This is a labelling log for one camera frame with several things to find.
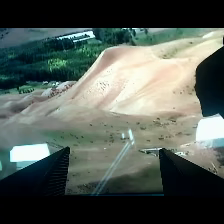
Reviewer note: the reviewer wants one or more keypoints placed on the black garment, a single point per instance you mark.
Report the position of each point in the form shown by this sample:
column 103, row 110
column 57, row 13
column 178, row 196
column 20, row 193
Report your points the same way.
column 212, row 86

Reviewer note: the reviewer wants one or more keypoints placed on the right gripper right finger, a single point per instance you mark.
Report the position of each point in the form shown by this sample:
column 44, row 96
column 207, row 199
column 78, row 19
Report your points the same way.
column 186, row 178

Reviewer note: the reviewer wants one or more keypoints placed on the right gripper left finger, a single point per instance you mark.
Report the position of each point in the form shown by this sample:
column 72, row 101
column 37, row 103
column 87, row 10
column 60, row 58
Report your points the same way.
column 43, row 176

